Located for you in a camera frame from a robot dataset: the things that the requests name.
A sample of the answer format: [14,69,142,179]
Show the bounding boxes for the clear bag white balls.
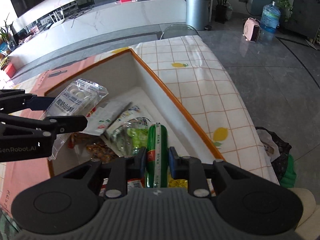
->
[40,79,108,161]

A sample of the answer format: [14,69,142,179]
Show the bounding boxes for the green raisin snack bag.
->
[110,122,149,157]

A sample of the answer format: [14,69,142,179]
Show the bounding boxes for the green sausage stick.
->
[145,122,169,188]

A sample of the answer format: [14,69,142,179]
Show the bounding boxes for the white bread snack bag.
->
[104,105,153,142]

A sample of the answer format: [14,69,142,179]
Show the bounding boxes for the yellow snack packet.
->
[168,174,188,190]

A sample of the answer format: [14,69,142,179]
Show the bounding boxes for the red white snack packet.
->
[99,178,144,197]

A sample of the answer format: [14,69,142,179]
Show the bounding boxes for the pink printed table mat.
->
[1,56,96,214]

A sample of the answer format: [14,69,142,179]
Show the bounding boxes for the red box on floor stack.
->
[4,63,16,78]

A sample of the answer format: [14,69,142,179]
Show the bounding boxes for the orange cardboard box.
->
[43,48,226,178]

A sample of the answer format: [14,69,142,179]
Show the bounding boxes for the green plant glass vase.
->
[1,16,16,51]

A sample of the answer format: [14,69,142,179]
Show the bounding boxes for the white wifi router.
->
[49,7,65,28]

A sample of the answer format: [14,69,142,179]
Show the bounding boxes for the black garbage bag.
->
[255,127,297,188]

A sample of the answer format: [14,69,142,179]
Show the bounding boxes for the white checked lemon tablecloth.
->
[93,36,278,183]

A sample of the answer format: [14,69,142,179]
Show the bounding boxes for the white marble tv cabinet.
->
[9,0,186,69]

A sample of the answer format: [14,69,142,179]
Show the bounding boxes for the pink small heater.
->
[243,17,261,42]

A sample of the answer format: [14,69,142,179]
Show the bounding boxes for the silver trash can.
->
[185,0,213,31]

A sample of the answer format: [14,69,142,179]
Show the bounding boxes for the blue water bottle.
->
[260,1,281,33]

